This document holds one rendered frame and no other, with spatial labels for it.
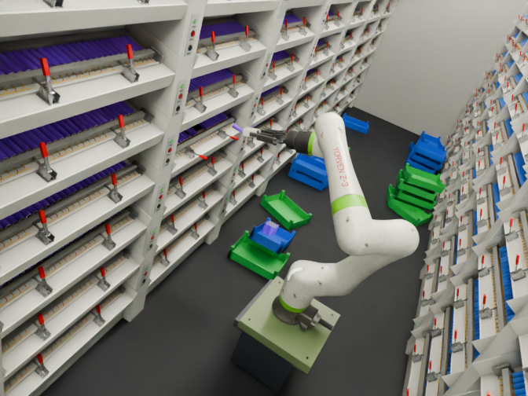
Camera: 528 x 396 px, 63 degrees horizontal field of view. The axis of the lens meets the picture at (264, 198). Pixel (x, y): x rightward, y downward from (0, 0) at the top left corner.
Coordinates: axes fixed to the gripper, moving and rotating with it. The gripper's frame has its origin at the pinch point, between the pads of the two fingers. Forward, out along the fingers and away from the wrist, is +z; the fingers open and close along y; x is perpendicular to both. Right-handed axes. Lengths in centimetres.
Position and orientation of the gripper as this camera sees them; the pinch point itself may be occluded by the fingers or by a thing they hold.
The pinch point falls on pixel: (251, 132)
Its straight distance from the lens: 180.2
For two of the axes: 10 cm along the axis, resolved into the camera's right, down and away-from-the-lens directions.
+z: -9.1, -2.2, 3.4
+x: -0.4, 8.9, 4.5
